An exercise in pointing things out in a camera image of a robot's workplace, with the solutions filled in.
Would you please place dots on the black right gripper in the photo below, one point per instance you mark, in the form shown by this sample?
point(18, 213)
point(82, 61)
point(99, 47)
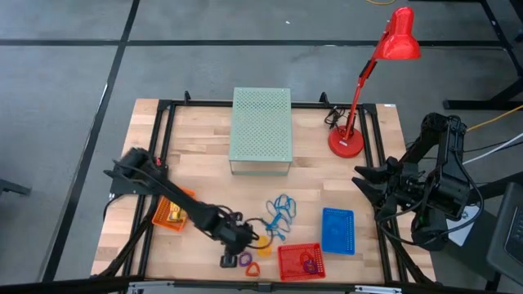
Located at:
point(408, 190)

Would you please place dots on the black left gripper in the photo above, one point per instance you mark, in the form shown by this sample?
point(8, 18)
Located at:
point(233, 237)

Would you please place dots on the blue rubber band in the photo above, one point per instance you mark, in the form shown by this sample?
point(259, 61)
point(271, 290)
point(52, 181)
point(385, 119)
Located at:
point(269, 208)
point(274, 224)
point(282, 235)
point(286, 212)

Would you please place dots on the purple plastic clip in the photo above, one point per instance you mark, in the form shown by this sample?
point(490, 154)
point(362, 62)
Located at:
point(310, 271)
point(240, 259)

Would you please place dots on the red triangular plastic clip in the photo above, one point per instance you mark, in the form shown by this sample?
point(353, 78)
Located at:
point(247, 271)

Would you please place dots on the red plastic basket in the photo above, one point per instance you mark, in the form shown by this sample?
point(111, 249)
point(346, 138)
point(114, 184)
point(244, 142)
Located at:
point(292, 267)

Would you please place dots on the orange plastic clip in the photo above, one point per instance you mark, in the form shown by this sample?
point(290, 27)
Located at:
point(301, 258)

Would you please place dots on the blue plastic basket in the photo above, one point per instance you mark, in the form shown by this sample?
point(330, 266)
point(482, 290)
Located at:
point(337, 230)

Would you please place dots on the orange plastic basket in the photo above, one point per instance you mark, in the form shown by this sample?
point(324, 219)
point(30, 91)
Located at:
point(160, 218)

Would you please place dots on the green perforated metal shelf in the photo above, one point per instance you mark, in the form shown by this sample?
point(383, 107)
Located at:
point(261, 122)

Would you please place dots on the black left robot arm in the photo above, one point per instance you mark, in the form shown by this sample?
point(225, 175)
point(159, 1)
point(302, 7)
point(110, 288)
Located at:
point(184, 204)

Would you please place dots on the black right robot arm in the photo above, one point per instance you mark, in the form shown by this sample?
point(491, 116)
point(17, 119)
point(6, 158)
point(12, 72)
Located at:
point(449, 163)

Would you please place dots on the black desk leg bar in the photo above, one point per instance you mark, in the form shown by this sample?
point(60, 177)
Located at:
point(502, 181)

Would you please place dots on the black desk base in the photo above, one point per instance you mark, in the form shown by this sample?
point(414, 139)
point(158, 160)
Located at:
point(482, 104)

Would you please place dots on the red desk lamp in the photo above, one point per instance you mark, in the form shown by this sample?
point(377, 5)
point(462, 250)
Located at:
point(398, 41)

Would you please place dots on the white box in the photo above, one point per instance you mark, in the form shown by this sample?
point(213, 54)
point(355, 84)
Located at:
point(466, 228)

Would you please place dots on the black furniture foot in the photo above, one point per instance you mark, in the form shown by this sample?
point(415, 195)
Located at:
point(12, 187)

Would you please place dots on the black metal table frame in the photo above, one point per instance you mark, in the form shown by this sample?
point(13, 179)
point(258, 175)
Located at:
point(196, 103)

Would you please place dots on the black rail with silver brackets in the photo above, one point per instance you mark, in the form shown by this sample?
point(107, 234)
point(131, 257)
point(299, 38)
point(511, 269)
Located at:
point(61, 286)

